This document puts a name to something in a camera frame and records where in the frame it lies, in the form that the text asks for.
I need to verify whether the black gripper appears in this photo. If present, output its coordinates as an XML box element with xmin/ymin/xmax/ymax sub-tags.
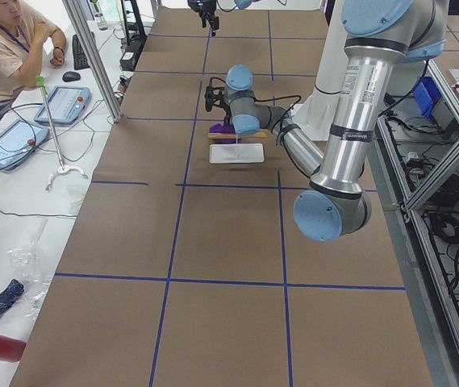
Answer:
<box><xmin>187</xmin><ymin>0</ymin><xmax>219</xmax><ymax>31</ymax></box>

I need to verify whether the purple microfibre towel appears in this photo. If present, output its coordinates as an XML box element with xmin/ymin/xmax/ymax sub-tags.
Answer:
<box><xmin>208</xmin><ymin>123</ymin><xmax>238</xmax><ymax>144</ymax></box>

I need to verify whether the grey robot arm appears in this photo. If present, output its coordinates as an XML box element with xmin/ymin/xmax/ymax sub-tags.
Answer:
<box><xmin>223</xmin><ymin>1</ymin><xmax>449</xmax><ymax>242</ymax></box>
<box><xmin>187</xmin><ymin>0</ymin><xmax>258</xmax><ymax>36</ymax></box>

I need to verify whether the outer wooden rack rod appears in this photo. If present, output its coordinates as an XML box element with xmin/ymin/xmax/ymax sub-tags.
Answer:
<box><xmin>207</xmin><ymin>131</ymin><xmax>267</xmax><ymax>139</ymax></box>

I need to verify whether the white towel rack tray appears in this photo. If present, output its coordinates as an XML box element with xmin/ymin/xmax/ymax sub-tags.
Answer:
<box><xmin>209</xmin><ymin>144</ymin><xmax>265</xmax><ymax>164</ymax></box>

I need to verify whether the black keyboard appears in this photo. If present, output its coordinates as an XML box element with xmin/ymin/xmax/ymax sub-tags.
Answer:
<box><xmin>72</xmin><ymin>34</ymin><xmax>90</xmax><ymax>70</ymax></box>

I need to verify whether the black computer mouse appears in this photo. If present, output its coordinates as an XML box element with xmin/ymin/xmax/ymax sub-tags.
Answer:
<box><xmin>62</xmin><ymin>71</ymin><xmax>81</xmax><ymax>83</ymax></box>

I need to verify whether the far blue teach pendant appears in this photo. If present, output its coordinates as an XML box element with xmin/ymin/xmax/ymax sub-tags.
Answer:
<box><xmin>40</xmin><ymin>85</ymin><xmax>91</xmax><ymax>126</ymax></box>

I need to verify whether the blue teach pendant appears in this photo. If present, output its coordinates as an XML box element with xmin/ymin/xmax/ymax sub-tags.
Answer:
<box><xmin>40</xmin><ymin>85</ymin><xmax>91</xmax><ymax>126</ymax></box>
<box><xmin>0</xmin><ymin>119</ymin><xmax>49</xmax><ymax>171</ymax></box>

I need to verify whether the seated man beige shirt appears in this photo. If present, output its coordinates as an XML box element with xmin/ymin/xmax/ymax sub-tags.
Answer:
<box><xmin>0</xmin><ymin>1</ymin><xmax>67</xmax><ymax>103</ymax></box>

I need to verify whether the metal reacher grabber stick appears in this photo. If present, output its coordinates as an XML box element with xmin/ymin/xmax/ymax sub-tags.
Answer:
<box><xmin>35</xmin><ymin>75</ymin><xmax>89</xmax><ymax>192</ymax></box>

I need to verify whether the blue plastic storage bin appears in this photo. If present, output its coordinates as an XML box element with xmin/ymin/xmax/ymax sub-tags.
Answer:
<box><xmin>412</xmin><ymin>77</ymin><xmax>442</xmax><ymax>119</ymax></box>

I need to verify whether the near blue teach pendant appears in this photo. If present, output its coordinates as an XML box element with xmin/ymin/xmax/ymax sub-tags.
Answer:
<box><xmin>0</xmin><ymin>119</ymin><xmax>49</xmax><ymax>171</ymax></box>

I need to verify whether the crumpled clear plastic wrap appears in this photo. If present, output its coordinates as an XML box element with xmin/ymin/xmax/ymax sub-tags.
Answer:
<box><xmin>7</xmin><ymin>218</ymin><xmax>52</xmax><ymax>321</ymax></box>

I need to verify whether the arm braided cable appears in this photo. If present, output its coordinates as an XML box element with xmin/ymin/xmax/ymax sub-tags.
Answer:
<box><xmin>208</xmin><ymin>76</ymin><xmax>303</xmax><ymax>122</ymax></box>

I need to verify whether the aluminium frame post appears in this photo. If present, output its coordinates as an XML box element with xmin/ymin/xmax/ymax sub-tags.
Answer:
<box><xmin>62</xmin><ymin>0</ymin><xmax>122</xmax><ymax>123</ymax></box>

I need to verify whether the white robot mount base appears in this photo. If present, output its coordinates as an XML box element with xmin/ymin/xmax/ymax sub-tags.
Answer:
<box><xmin>294</xmin><ymin>1</ymin><xmax>348</xmax><ymax>127</ymax></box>

